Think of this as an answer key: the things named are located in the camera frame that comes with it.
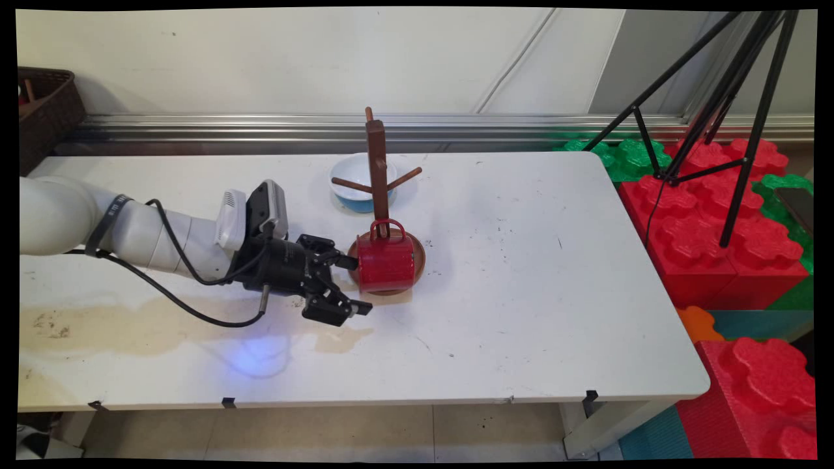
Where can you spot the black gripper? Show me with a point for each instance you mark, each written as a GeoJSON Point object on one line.
{"type": "Point", "coordinates": [280, 267]}

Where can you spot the red speckled mug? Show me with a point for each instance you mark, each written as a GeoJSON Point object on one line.
{"type": "Point", "coordinates": [386, 264]}

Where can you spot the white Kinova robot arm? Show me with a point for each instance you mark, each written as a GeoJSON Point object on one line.
{"type": "Point", "coordinates": [150, 238]}

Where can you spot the blue and white bowl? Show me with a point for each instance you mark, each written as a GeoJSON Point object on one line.
{"type": "Point", "coordinates": [352, 170]}

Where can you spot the brown wooden mug tree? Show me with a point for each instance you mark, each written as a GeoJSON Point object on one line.
{"type": "Point", "coordinates": [376, 150]}

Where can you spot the white table leg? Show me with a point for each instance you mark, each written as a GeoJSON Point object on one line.
{"type": "Point", "coordinates": [599, 433]}

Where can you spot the green foam block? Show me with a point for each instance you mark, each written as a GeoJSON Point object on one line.
{"type": "Point", "coordinates": [625, 159]}
{"type": "Point", "coordinates": [778, 208]}

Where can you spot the brown wicker basket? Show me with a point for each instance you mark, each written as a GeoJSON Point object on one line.
{"type": "Point", "coordinates": [52, 111]}

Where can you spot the teal foam block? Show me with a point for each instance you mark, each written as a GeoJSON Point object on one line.
{"type": "Point", "coordinates": [655, 436]}

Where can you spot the orange foam block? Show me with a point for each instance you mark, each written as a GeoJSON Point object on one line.
{"type": "Point", "coordinates": [697, 322]}

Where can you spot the teal foam mat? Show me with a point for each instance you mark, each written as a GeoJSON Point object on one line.
{"type": "Point", "coordinates": [756, 324]}

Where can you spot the black tripod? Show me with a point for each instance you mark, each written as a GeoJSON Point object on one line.
{"type": "Point", "coordinates": [759, 124]}

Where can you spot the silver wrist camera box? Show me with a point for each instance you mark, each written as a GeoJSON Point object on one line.
{"type": "Point", "coordinates": [267, 205]}

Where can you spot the aluminium rail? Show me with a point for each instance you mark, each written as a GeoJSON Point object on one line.
{"type": "Point", "coordinates": [488, 127]}

